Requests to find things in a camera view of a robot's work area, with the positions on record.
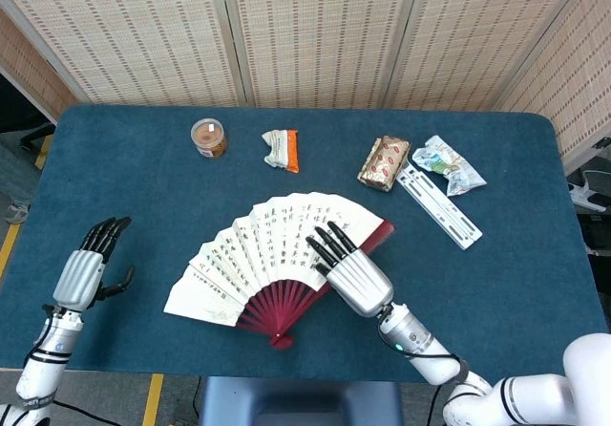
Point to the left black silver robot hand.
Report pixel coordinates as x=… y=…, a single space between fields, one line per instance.
x=78 y=275

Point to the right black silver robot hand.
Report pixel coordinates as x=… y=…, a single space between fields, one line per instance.
x=358 y=280

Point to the red ribbed paper folding fan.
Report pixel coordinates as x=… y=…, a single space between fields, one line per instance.
x=267 y=249

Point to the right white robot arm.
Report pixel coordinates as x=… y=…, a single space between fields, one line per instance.
x=525 y=390

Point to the grey white sneaker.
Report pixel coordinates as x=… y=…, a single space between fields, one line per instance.
x=16 y=212

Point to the white slotted plastic strip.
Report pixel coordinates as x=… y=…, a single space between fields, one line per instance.
x=441 y=206

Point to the gold red patterned packet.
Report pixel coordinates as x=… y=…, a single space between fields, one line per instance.
x=384 y=163

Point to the black office chair base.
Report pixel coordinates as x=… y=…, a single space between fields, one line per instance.
x=35 y=137

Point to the crumpled white green snack bag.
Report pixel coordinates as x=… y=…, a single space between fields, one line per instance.
x=446 y=163

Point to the orange white snack wrapper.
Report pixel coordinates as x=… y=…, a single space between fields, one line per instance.
x=281 y=151

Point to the clear plastic snack jar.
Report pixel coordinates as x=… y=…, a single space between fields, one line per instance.
x=209 y=137

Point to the woven bamboo screen panel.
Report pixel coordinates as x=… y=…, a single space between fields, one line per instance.
x=573 y=72
x=119 y=29
x=24 y=63
x=315 y=34
x=468 y=34

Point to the white black floor device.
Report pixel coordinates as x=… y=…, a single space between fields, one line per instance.
x=580 y=192

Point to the black floor equipment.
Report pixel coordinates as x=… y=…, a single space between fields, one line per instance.
x=599 y=242

